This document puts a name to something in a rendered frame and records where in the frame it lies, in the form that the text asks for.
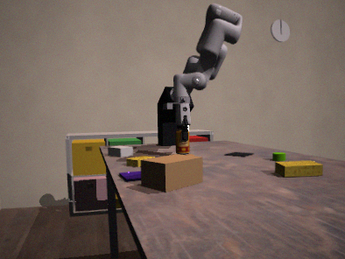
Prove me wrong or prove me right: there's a green short cylinder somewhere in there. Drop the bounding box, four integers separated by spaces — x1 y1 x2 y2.
272 152 285 161

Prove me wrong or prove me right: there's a tan rectangular block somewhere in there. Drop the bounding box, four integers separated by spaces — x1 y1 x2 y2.
141 154 203 193

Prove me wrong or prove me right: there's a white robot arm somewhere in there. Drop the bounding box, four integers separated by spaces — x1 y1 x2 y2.
170 3 243 103

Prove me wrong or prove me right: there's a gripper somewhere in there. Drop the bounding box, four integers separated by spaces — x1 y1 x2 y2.
175 102 191 141

